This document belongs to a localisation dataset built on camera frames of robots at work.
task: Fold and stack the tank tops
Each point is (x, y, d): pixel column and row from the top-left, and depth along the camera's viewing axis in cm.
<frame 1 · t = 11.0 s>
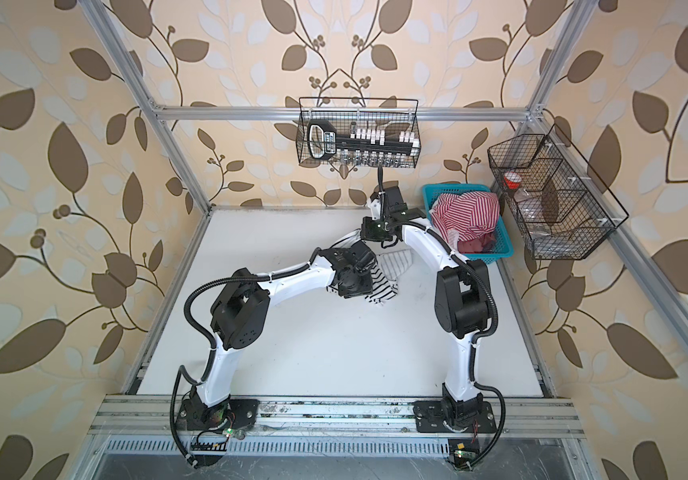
left hand: (373, 288, 91), fingers open
right hand: (361, 234, 93), fingers closed
black white striped tank top: (389, 265, 104), point 2 cm above the table
red white striped tank top: (467, 220, 104), point 12 cm above the table
teal plastic basket: (503, 247, 100), point 9 cm above the table

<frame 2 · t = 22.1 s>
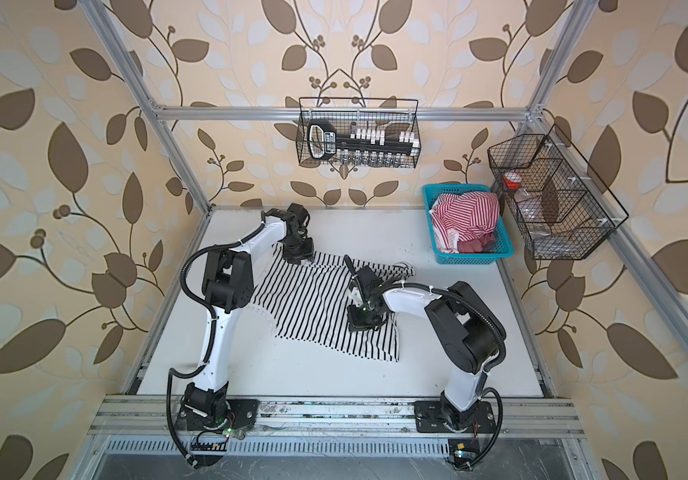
left hand: (310, 256, 103), fingers open
right hand: (349, 330, 89), fingers closed
black white striped tank top: (309, 303, 96), on the table
the other named things where they were.

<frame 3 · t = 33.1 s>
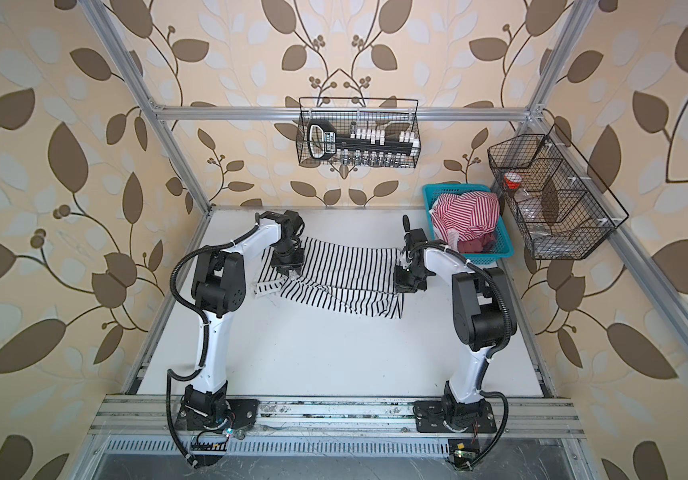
left hand: (298, 268, 99), fingers open
right hand: (398, 291, 95), fingers closed
black white striped tank top: (354, 280, 101), on the table
the other named things where they were.

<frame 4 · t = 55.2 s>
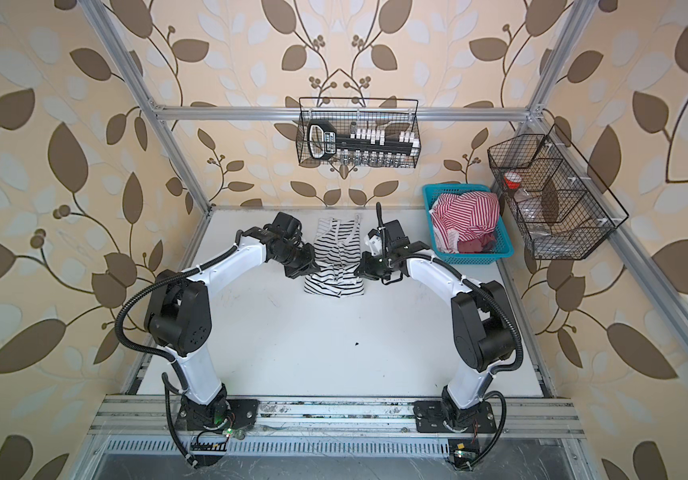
left hand: (323, 264, 89), fingers closed
right hand: (355, 274, 88), fingers closed
black white striped tank top: (337, 254, 108), on the table
the other named things where they were.

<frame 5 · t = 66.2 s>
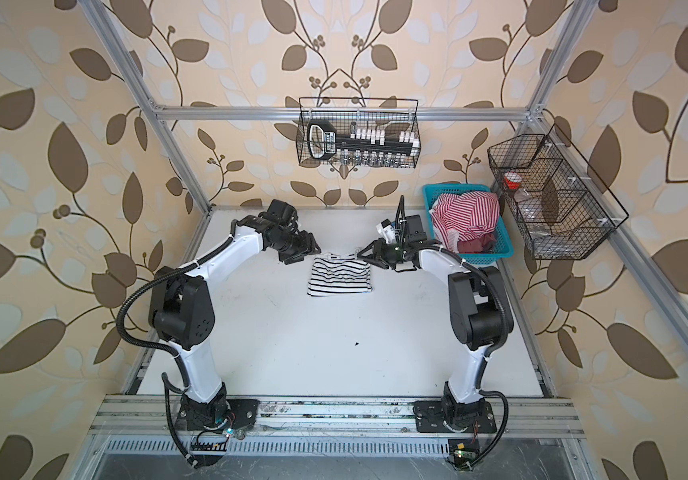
left hand: (316, 249, 90), fingers open
right hand: (361, 259, 91), fingers open
black white striped tank top: (335, 274, 101), point 3 cm above the table
the other named things where they were.

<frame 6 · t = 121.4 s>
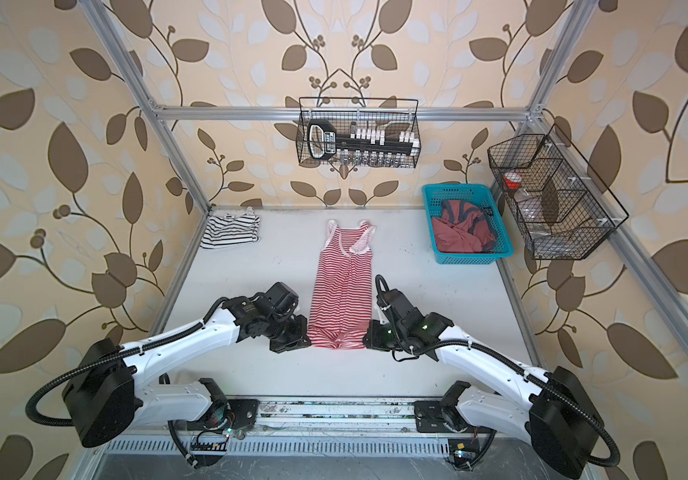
left hand: (315, 341, 78), fingers closed
right hand: (362, 343, 78), fingers closed
black white striped tank top: (231, 229, 113), point 3 cm above the table
red white striped tank top: (341, 314, 93), on the table
dark red tank top: (464, 227, 107), point 8 cm above the table
the other named things where they were.

